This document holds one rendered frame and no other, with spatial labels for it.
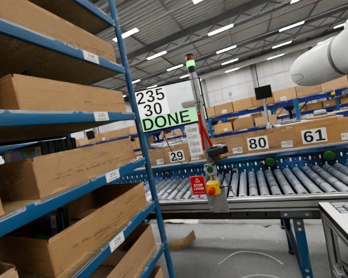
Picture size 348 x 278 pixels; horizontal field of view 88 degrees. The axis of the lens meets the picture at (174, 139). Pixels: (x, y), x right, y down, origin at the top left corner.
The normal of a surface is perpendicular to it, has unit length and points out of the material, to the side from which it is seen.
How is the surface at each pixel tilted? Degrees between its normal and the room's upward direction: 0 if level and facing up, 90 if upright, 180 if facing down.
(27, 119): 90
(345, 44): 83
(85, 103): 91
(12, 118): 90
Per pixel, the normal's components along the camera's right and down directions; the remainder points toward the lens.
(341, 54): -0.95, 0.27
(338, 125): -0.36, 0.13
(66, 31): 0.91, -0.15
